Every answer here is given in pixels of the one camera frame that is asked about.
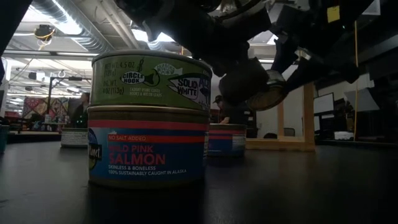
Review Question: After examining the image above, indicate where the white box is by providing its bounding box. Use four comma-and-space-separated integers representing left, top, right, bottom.
332, 131, 355, 141

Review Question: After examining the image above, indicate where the silver ventilation duct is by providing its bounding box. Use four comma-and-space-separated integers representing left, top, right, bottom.
30, 0, 116, 54

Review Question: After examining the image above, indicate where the teal label tuna can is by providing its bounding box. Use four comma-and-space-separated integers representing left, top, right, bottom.
0, 124, 10, 154

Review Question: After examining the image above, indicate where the black table mat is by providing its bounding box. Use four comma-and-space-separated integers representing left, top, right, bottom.
0, 132, 398, 224

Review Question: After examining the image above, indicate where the wooden slatted shelf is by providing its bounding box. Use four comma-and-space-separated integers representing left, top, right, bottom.
245, 82, 317, 152

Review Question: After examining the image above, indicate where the colourful patterned quilt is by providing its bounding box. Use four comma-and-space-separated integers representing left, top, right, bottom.
21, 96, 70, 131

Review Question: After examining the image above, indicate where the green label tuna can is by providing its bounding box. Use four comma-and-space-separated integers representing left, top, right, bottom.
60, 127, 90, 148
90, 49, 214, 112

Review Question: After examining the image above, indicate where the black rig frame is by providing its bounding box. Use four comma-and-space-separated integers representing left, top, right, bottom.
46, 75, 94, 103

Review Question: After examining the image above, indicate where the grey monitor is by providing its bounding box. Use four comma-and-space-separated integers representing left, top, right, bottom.
343, 86, 381, 113

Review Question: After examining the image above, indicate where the black hanging cable reel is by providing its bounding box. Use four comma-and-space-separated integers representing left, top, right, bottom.
33, 24, 57, 50

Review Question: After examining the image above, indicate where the white screen monitor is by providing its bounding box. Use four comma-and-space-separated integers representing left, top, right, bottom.
313, 92, 335, 114

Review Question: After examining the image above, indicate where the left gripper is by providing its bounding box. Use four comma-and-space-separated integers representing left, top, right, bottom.
146, 0, 272, 106

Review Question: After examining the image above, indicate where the person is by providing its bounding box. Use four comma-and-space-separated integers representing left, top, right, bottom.
212, 94, 249, 125
72, 91, 91, 129

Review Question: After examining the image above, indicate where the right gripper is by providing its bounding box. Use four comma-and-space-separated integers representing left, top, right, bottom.
275, 0, 374, 93

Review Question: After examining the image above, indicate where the long ceiling light bar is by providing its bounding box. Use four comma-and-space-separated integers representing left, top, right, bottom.
0, 49, 100, 58

